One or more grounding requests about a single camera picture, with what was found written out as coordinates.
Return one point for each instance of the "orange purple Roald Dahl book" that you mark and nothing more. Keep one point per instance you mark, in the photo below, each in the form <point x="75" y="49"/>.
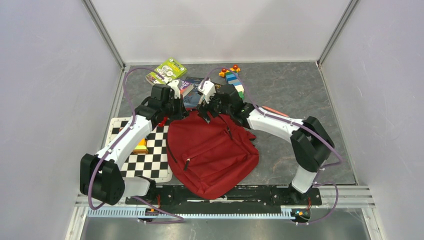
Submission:
<point x="185" y="87"/>

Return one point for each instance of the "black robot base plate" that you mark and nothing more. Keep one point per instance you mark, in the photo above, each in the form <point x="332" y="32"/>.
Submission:
<point x="250" y="199"/>

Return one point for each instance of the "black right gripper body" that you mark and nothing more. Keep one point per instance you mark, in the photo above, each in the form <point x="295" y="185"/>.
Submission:
<point x="214" y="107"/>

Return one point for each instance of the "green paperback book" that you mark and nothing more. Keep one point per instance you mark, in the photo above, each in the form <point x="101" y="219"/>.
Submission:
<point x="168" y="71"/>

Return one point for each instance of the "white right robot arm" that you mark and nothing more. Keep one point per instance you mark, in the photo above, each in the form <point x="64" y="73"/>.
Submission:
<point x="311" y="143"/>

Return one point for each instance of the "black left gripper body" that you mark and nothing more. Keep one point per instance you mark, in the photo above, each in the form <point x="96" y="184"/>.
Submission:
<point x="174" y="111"/>

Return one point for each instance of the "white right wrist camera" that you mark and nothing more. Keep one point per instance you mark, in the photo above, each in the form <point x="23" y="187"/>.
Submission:
<point x="207" y="90"/>

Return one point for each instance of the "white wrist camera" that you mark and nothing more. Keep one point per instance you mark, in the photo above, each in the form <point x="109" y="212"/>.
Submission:
<point x="207" y="90"/>
<point x="174" y="85"/>

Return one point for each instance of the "red student backpack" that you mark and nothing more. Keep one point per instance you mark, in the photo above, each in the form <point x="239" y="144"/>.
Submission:
<point x="210" y="158"/>

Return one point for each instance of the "dark blue Nineteen Eighty-Four book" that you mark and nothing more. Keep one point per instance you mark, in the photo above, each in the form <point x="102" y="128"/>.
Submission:
<point x="193" y="98"/>

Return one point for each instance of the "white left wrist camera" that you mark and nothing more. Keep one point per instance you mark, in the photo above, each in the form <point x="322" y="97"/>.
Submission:
<point x="174" y="85"/>

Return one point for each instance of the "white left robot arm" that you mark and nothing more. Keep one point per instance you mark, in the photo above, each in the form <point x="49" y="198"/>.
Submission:
<point x="100" y="174"/>

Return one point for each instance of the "aluminium toothed rail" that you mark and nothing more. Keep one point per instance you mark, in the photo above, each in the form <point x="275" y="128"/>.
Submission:
<point x="146" y="213"/>

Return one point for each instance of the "colourful toy block train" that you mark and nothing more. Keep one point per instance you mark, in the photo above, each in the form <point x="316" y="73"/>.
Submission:
<point x="141" y="147"/>

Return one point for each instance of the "orange crayon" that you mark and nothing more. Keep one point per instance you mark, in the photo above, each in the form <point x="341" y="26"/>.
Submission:
<point x="275" y="111"/>

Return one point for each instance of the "colourful toy block tower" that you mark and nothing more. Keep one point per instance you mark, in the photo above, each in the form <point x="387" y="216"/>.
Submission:
<point x="230" y="76"/>

